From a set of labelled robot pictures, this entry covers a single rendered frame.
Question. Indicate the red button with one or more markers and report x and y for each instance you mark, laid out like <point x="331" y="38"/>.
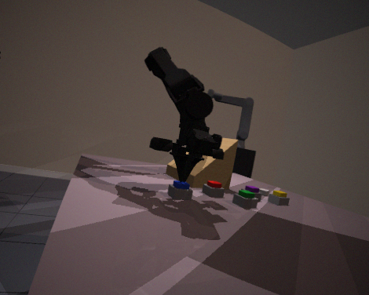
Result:
<point x="213" y="189"/>

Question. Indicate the yellow button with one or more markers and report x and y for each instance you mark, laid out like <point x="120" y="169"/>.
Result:
<point x="279" y="197"/>

